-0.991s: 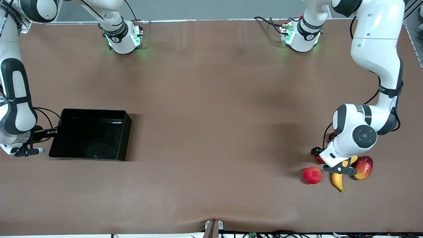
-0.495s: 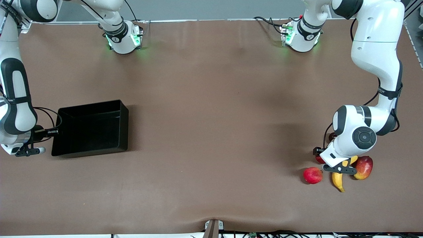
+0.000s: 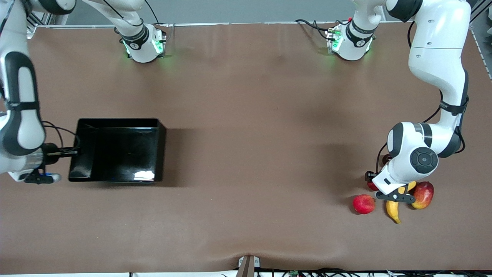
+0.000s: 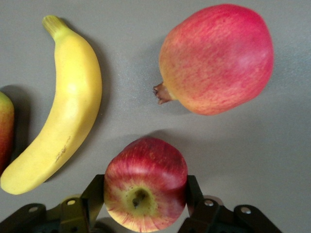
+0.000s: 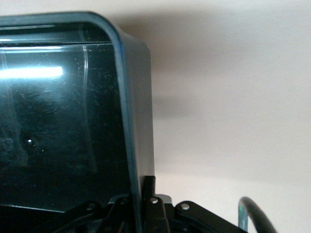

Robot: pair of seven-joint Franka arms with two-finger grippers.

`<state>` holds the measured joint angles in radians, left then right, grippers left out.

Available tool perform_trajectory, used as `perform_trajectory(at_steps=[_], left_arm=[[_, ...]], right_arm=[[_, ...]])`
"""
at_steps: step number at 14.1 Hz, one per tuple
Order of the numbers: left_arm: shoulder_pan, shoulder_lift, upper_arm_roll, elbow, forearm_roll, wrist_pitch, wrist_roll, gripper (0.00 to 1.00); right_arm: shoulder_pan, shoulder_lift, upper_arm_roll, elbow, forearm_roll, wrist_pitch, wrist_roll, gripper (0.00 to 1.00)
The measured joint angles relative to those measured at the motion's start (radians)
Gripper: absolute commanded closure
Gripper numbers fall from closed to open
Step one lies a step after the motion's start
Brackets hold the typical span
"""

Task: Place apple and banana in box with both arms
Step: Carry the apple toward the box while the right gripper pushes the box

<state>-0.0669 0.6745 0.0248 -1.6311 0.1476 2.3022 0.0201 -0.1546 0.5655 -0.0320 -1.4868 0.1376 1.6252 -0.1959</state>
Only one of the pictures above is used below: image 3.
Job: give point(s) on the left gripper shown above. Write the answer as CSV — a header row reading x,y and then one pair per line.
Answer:
x,y
370,176

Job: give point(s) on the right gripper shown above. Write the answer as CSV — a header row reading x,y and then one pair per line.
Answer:
x,y
50,149

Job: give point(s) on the red yellow apple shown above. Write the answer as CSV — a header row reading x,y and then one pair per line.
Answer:
x,y
372,186

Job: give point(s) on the yellow banana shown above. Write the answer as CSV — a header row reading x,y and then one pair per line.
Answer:
x,y
393,211

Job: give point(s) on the black plastic box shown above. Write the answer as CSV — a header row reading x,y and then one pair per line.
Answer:
x,y
115,150

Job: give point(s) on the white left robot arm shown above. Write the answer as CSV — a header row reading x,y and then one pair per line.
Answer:
x,y
434,57

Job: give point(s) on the red apple on table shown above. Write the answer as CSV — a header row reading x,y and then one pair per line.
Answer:
x,y
363,204

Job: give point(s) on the dark purple plum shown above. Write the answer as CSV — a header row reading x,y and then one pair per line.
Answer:
x,y
386,159

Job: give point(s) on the red yellow mango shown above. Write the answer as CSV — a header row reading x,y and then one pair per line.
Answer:
x,y
423,195

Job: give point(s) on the small green circuit board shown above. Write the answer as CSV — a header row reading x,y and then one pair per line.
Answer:
x,y
295,273

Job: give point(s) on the silver aluminium frame profile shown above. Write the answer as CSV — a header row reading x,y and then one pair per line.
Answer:
x,y
482,13
38,20

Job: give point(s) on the brown pole with metal bracket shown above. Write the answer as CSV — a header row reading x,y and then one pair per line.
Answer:
x,y
248,267

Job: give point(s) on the silver table edge rail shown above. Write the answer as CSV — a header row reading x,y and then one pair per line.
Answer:
x,y
230,24

